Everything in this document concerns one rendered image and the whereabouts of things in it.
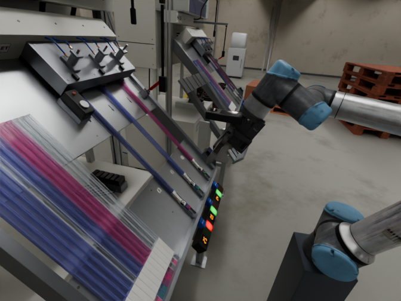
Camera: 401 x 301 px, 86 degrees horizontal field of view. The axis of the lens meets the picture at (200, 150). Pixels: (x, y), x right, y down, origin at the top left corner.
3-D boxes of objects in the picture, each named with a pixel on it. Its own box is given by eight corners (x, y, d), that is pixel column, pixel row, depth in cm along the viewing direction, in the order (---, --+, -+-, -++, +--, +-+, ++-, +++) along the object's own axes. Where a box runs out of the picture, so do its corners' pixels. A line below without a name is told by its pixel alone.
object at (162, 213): (208, 172, 100) (213, 169, 99) (134, 346, 43) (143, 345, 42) (181, 141, 97) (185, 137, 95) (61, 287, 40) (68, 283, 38)
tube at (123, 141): (188, 208, 73) (190, 206, 73) (186, 211, 72) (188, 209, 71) (74, 90, 64) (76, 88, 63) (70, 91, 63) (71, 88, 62)
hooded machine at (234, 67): (225, 74, 808) (231, 31, 743) (242, 76, 802) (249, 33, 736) (224, 77, 743) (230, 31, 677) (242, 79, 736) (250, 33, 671)
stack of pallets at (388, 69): (421, 144, 336) (462, 78, 290) (355, 135, 349) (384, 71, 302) (374, 116, 460) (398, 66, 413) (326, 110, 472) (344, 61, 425)
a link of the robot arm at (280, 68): (303, 76, 52) (275, 55, 53) (271, 111, 57) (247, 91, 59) (305, 76, 58) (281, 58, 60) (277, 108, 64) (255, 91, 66)
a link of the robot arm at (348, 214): (351, 233, 81) (367, 206, 75) (349, 260, 71) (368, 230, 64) (317, 218, 86) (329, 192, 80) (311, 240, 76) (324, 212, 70)
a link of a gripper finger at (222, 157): (219, 175, 67) (237, 150, 66) (203, 164, 66) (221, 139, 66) (218, 173, 70) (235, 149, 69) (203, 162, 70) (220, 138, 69)
